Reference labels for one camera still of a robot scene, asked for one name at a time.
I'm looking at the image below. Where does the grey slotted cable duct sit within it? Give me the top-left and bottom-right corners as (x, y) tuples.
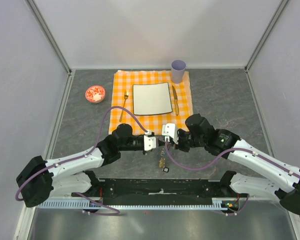
(37, 199), (228, 211)

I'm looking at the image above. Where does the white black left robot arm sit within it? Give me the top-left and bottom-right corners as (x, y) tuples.
(15, 123), (159, 208)

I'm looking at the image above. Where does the gold knife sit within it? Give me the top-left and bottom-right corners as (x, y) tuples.
(172, 86), (180, 116)

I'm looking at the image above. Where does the white square plate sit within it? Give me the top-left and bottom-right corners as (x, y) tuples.
(132, 82), (173, 116)

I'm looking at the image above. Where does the orange white checkered cloth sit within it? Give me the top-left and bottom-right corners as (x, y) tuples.
(111, 70), (193, 135)

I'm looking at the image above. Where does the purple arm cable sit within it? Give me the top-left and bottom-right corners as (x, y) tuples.
(164, 141), (300, 182)
(14, 105), (152, 202)

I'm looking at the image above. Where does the lilac plastic cup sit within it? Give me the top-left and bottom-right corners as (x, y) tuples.
(171, 59), (187, 84)

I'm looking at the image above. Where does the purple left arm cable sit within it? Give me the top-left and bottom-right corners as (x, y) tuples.
(14, 105), (152, 202)

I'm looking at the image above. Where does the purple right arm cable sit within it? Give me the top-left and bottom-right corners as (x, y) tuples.
(164, 141), (300, 182)

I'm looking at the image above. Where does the gold fork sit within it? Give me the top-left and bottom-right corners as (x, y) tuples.
(119, 89), (129, 123)

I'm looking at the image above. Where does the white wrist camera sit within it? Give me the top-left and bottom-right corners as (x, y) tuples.
(161, 123), (179, 145)
(143, 130), (158, 152)

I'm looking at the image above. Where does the black key tag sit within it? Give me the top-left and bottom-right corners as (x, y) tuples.
(163, 167), (169, 173)

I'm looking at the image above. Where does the keyring chain with keys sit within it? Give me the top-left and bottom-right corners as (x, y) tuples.
(157, 147), (169, 176)

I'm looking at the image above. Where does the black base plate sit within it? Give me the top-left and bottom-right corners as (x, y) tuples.
(71, 178), (251, 207)

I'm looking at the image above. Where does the red white patterned bowl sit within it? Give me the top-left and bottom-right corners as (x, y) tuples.
(85, 85), (106, 104)

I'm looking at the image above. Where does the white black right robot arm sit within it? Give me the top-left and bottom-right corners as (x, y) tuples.
(172, 114), (300, 215)

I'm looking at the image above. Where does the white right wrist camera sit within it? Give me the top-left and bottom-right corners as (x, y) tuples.
(161, 123), (179, 145)

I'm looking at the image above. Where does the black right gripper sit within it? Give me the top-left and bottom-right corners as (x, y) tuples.
(168, 128), (206, 153)

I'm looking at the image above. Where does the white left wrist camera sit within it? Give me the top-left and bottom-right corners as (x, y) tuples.
(143, 130), (158, 152)

